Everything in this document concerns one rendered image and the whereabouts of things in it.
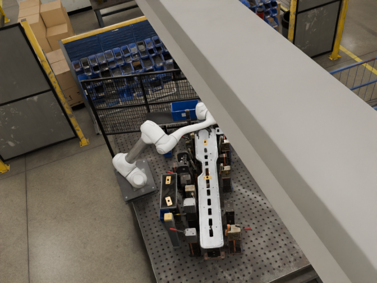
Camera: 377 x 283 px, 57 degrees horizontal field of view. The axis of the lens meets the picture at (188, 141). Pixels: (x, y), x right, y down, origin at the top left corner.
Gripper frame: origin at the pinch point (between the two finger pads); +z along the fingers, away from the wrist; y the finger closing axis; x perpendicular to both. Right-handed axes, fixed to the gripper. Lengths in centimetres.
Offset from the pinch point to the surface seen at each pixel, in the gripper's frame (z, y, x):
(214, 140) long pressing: 8.3, 10.1, 1.0
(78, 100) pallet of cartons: 94, -206, 213
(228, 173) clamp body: 9.7, 20.1, -43.0
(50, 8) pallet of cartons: 4, -266, 385
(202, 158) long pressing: 9.0, -3.2, -21.4
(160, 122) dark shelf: 6, -47, 36
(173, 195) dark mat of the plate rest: -6, -29, -76
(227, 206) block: 7, 16, -83
